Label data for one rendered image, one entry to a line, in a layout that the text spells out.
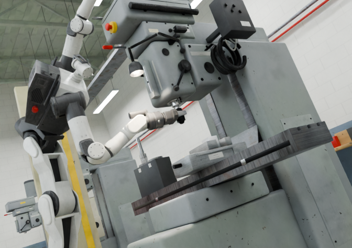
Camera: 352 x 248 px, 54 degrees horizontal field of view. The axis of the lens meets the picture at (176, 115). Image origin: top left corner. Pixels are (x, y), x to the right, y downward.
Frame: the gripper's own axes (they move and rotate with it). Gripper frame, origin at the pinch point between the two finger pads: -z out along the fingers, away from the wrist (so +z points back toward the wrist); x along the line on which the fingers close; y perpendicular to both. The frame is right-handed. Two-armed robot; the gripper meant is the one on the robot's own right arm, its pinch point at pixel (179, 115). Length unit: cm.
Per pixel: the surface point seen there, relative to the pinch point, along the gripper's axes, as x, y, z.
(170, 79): -11.2, -16.2, 3.4
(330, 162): -3, 48, -78
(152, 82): -4.9, -19.1, 10.8
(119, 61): 385, -234, -97
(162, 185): 30.9, 29.7, 10.5
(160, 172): 30.2, 22.3, 9.3
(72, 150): 168, -37, 40
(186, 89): -8.8, -9.9, -4.5
